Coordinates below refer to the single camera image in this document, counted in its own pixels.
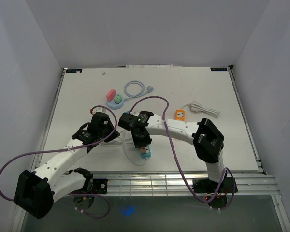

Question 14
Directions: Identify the brown pink plug adapter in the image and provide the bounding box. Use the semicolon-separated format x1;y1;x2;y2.
140;147;147;154

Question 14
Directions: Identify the teal power strip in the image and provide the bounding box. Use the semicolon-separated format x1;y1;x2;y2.
141;146;151;159

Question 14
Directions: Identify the round light blue power strip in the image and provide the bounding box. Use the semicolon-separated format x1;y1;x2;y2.
107;100;124;110

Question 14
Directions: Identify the green plug adapter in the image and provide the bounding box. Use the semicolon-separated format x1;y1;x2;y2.
114;94;122;104

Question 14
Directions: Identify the orange power strip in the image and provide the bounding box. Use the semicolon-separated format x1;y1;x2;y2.
175;109;185;121

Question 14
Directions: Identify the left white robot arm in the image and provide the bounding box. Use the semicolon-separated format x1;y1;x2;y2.
14;112;119;219

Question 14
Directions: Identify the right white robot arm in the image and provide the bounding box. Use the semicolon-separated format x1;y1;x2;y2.
118;111;226;192

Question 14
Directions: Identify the left blue corner label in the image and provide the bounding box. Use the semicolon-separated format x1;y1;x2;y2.
65;69;83;73

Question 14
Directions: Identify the blue corner label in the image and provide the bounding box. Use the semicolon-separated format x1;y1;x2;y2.
65;69;83;73
210;67;228;72

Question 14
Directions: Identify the right blue corner label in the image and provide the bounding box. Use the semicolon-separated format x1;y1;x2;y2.
210;67;228;72

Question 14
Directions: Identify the white cable with plug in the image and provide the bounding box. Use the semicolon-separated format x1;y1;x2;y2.
111;136;148;167

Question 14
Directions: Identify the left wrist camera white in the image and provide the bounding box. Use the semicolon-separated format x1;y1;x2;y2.
90;107;106;115

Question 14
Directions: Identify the aluminium frame rail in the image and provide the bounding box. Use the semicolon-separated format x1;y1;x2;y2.
70;173;280;197

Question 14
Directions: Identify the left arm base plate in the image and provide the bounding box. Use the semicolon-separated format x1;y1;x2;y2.
89;178;108;194

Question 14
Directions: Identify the white cable of orange strip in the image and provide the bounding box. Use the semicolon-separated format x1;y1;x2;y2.
181;101;220;119

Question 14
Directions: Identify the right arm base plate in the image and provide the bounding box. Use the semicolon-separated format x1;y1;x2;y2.
192;177;233;194

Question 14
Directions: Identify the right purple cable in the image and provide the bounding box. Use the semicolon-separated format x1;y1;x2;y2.
130;96;234;211

